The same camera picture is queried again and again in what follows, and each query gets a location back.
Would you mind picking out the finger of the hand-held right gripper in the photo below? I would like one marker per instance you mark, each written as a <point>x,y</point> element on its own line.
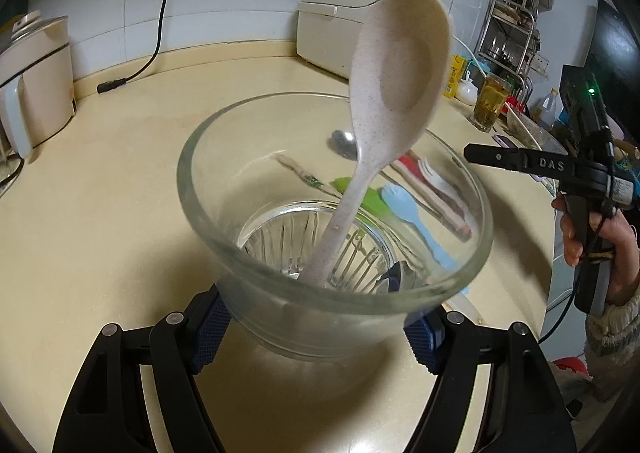
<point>510,157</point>

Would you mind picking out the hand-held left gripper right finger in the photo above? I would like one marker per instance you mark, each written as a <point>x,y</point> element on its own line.
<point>422,345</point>

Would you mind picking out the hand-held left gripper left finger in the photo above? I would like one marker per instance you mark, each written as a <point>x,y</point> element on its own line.
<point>210,335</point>

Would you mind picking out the glass cup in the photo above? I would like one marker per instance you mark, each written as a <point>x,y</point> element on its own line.
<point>260,303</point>

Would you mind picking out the white plastic fork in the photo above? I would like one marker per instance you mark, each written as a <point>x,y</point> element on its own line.
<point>430,170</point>

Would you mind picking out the red plastic spoon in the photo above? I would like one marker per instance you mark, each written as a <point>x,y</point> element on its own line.
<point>407,165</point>

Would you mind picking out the light blue plastic spoon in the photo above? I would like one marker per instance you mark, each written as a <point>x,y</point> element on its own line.
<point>405,208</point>

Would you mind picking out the beige speckled rice spoon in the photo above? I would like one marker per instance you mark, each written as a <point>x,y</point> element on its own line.
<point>400,68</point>

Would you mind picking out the green silicone brush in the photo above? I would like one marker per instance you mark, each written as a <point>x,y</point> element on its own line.
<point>357,193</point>

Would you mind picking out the metal spoon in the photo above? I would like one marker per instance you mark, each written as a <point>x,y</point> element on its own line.
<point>345,142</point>

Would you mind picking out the paper-wrapped chopsticks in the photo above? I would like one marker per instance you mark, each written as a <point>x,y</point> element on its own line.
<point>307,177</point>

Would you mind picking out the person's right forearm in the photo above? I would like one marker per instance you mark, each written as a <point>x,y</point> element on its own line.
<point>617,333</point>

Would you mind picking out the person's right hand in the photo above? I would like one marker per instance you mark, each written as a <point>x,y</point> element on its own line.
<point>625,258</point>

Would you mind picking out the purple flat object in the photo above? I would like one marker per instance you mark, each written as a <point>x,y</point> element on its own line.
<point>502,139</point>

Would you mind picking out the glass dish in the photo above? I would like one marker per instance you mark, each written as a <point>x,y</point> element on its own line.
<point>530,130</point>

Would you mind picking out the oil bottle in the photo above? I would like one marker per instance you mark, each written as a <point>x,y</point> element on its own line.
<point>549,110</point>

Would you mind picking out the glass tea jar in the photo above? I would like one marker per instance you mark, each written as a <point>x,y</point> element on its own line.
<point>487,105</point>

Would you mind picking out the black tall appliance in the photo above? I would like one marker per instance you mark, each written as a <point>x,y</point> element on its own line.
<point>615,43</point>

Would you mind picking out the white lidded pot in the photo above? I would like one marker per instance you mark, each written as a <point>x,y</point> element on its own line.
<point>467,90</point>

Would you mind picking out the yellow carton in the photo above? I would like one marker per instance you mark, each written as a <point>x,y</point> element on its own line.
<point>454,78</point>

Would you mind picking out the metal storage rack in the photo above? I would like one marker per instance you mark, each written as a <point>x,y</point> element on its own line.
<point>515,3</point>

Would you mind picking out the red round object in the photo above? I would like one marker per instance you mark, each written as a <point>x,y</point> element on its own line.
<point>570,365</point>

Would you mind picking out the white rice cooker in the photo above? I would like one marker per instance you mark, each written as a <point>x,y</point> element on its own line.
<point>325,28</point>

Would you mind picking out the beige electric pot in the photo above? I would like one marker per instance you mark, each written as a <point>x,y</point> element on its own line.
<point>35,83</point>

